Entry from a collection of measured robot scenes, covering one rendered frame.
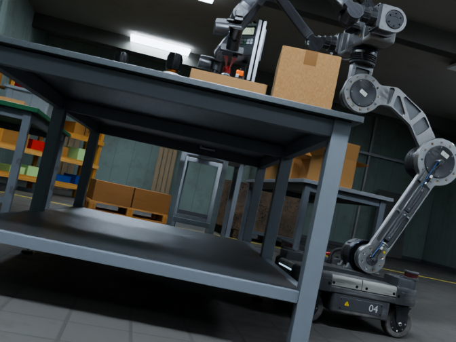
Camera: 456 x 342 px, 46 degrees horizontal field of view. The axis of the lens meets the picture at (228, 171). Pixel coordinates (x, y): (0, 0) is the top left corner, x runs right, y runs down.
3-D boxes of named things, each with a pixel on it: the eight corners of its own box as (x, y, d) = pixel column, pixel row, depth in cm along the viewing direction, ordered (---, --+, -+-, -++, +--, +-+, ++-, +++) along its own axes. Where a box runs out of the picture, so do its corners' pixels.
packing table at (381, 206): (232, 243, 642) (245, 179, 646) (294, 255, 656) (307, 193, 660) (283, 273, 426) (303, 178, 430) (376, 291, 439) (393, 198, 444)
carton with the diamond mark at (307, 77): (264, 122, 241) (277, 64, 243) (317, 133, 241) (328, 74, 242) (269, 110, 211) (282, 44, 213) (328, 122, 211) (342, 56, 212)
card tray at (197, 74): (188, 96, 206) (191, 86, 206) (254, 110, 208) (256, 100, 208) (188, 79, 176) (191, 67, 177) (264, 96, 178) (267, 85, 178)
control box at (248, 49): (235, 60, 314) (241, 29, 315) (260, 62, 305) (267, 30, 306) (226, 54, 305) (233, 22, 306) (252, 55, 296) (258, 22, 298)
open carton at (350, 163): (292, 179, 474) (300, 138, 476) (343, 191, 487) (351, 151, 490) (312, 180, 434) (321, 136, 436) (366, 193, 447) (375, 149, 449)
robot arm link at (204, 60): (224, 51, 290) (222, 50, 298) (203, 46, 288) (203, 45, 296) (218, 73, 293) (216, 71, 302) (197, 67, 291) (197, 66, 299)
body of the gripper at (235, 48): (220, 46, 242) (224, 31, 238) (243, 51, 243) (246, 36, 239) (219, 52, 237) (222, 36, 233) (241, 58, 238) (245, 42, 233)
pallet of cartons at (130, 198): (161, 220, 793) (167, 194, 796) (169, 225, 713) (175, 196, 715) (83, 205, 766) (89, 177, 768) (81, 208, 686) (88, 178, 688)
